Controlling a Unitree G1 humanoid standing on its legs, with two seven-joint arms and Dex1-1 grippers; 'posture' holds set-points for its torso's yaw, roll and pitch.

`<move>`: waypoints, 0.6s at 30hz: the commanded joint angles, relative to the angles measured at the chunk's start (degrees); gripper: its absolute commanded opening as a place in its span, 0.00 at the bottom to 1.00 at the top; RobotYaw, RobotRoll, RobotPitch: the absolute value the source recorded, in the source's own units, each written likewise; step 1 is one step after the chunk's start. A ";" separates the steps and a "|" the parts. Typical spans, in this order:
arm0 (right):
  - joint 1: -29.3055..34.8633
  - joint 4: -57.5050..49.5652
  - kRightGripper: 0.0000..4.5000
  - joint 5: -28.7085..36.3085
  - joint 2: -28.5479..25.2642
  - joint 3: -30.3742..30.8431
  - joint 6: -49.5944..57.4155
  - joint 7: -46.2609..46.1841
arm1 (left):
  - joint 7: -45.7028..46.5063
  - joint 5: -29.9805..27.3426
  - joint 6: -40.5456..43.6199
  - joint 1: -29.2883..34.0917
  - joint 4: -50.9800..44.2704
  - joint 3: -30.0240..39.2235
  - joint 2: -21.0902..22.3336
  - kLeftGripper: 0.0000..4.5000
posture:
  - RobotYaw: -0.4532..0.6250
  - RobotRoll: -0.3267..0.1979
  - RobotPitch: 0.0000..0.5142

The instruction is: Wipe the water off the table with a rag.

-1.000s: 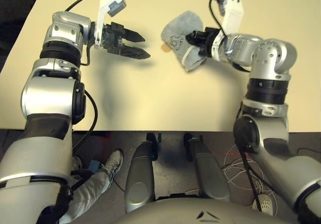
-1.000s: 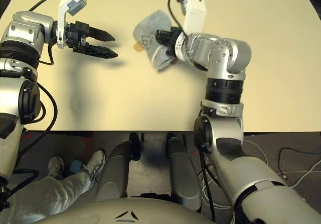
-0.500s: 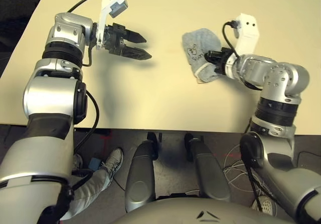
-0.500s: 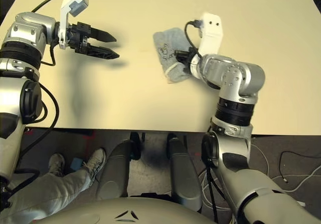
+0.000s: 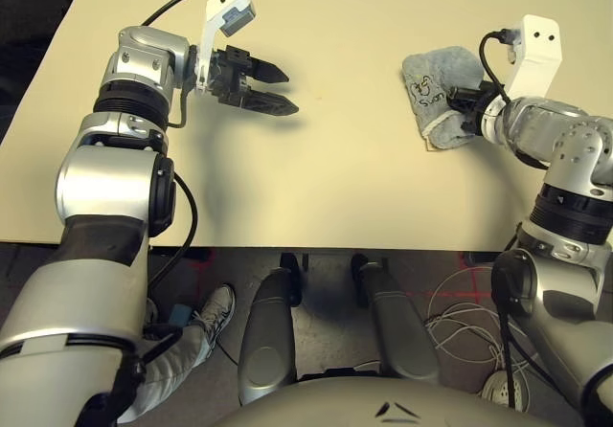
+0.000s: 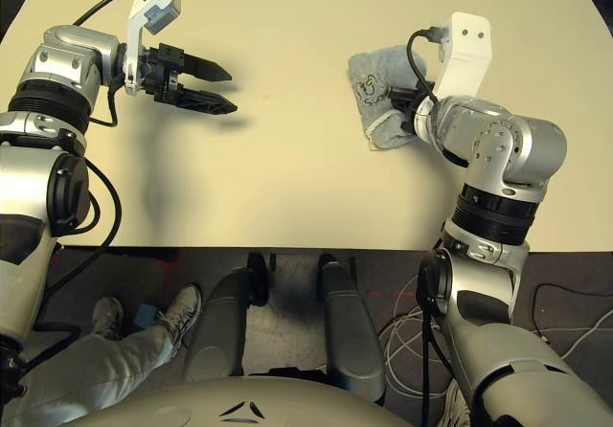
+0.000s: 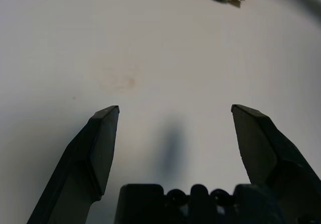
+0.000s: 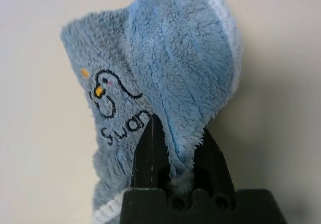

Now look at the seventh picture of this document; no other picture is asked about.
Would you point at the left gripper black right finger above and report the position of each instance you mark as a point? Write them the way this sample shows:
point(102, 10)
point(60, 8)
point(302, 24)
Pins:
point(270, 153)

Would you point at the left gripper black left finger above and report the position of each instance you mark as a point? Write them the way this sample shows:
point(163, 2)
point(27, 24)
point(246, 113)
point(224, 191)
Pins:
point(92, 153)

